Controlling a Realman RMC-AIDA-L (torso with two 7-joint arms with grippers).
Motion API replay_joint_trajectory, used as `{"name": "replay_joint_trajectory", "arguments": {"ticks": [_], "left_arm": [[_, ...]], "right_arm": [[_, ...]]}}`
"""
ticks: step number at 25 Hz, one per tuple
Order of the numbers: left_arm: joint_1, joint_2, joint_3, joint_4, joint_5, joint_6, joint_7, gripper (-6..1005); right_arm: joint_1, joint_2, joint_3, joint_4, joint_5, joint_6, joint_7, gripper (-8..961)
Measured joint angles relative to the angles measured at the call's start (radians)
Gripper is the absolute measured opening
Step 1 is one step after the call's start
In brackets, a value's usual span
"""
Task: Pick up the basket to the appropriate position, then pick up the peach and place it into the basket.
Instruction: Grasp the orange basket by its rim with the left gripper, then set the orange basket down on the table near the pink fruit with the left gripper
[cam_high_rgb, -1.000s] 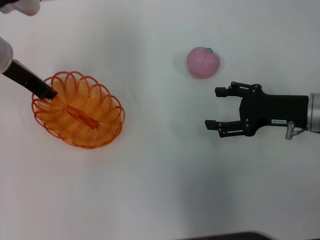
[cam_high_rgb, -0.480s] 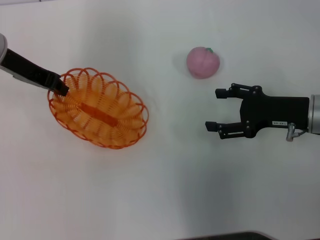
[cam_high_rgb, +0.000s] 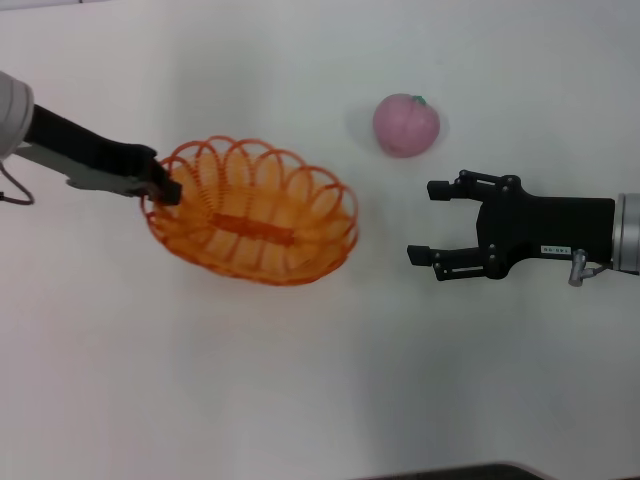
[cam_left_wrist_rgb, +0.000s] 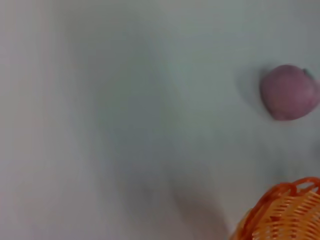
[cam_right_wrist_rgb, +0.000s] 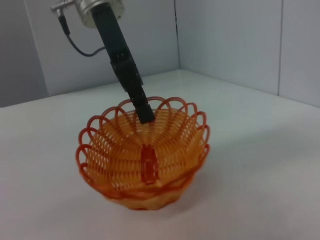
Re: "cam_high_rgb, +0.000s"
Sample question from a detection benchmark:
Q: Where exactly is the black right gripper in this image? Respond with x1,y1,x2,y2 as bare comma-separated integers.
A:
406,169,616,283

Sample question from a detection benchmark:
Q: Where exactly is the dark rounded robot base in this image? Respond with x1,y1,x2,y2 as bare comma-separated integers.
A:
349,462,640,480

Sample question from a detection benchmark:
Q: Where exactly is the right gripper cable with connector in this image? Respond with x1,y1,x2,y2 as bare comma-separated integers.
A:
568,247,614,288

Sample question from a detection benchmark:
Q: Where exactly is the orange woven plastic basket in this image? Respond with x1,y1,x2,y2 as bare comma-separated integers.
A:
141,134,360,287

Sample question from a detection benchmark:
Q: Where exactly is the pink toy peach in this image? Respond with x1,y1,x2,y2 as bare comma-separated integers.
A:
372,93,442,160

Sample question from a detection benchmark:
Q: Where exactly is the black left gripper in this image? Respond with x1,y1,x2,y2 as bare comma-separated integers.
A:
28,102,184,206

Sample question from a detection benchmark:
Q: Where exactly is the dark left arm cable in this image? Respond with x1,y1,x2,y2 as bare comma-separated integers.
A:
0,159,36,207

